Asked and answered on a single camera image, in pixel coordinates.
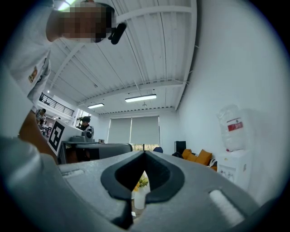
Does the black floor cabinet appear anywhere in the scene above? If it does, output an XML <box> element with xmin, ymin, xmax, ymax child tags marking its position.
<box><xmin>174</xmin><ymin>140</ymin><xmax>187</xmax><ymax>155</ymax></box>

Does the water jug red label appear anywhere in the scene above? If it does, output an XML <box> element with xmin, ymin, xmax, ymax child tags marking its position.
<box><xmin>216</xmin><ymin>104</ymin><xmax>247</xmax><ymax>152</ymax></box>

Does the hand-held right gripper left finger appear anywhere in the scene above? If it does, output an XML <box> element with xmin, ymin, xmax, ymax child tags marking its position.
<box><xmin>58</xmin><ymin>150</ymin><xmax>145</xmax><ymax>232</ymax></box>

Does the black mezzanine railing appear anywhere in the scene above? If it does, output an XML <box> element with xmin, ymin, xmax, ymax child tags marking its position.
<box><xmin>39</xmin><ymin>92</ymin><xmax>75</xmax><ymax>116</ymax></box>

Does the white vase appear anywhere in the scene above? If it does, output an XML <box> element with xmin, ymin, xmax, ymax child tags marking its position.
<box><xmin>134</xmin><ymin>187</ymin><xmax>146</xmax><ymax>210</ymax></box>

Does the person's left forearm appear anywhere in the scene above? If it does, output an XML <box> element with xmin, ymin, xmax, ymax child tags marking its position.
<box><xmin>19</xmin><ymin>108</ymin><xmax>59</xmax><ymax>164</ymax></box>

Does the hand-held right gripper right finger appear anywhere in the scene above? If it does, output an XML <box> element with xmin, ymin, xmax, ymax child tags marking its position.
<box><xmin>133</xmin><ymin>150</ymin><xmax>260</xmax><ymax>232</ymax></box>

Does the black head-worn camera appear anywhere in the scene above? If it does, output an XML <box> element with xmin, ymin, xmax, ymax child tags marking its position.
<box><xmin>108</xmin><ymin>22</ymin><xmax>127</xmax><ymax>45</ymax></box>

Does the grey roller blind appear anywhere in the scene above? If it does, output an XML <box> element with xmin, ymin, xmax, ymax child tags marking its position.
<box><xmin>130</xmin><ymin>116</ymin><xmax>160</xmax><ymax>145</ymax></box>
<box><xmin>107</xmin><ymin>117</ymin><xmax>132</xmax><ymax>144</ymax></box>

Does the white water dispenser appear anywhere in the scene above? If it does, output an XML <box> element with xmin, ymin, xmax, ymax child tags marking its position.
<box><xmin>217</xmin><ymin>149</ymin><xmax>252</xmax><ymax>191</ymax></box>

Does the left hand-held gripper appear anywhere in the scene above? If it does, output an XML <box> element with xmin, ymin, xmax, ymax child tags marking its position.
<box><xmin>47</xmin><ymin>119</ymin><xmax>134</xmax><ymax>165</ymax></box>

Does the person's head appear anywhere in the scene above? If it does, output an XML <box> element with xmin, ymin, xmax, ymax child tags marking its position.
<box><xmin>46</xmin><ymin>0</ymin><xmax>117</xmax><ymax>44</ymax></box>

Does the yellow flower bouquet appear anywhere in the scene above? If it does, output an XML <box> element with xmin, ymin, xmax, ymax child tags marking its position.
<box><xmin>133</xmin><ymin>175</ymin><xmax>150</xmax><ymax>193</ymax></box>

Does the person's light grey shirt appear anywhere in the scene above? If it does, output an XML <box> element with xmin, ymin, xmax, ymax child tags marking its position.
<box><xmin>0</xmin><ymin>0</ymin><xmax>55</xmax><ymax>141</ymax></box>

